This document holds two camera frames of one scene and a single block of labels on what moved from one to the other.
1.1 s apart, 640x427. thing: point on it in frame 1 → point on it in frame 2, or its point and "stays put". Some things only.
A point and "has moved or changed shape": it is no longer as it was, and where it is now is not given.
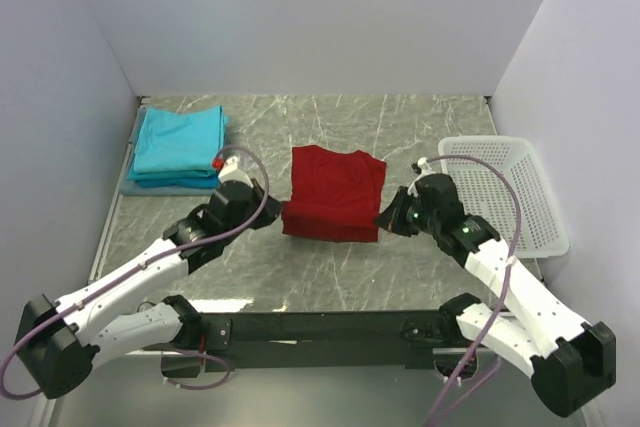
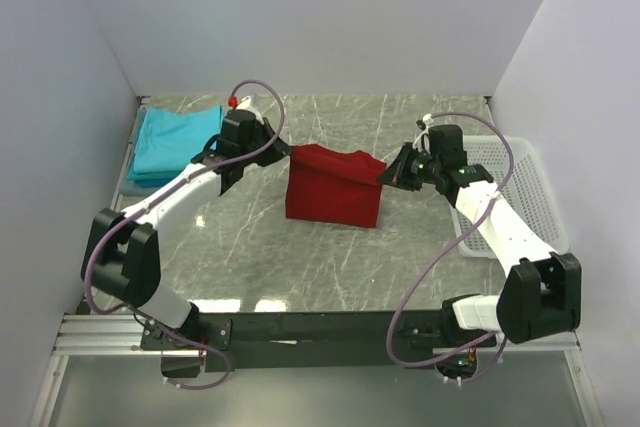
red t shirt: (335, 196) has moved or changed shape
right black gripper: (392, 218) → (397, 174)
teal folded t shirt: (176, 179) stays put
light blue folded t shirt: (170, 142) stays put
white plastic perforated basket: (486, 193) stays put
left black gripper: (271, 212) → (280, 151)
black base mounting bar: (321, 342) stays put
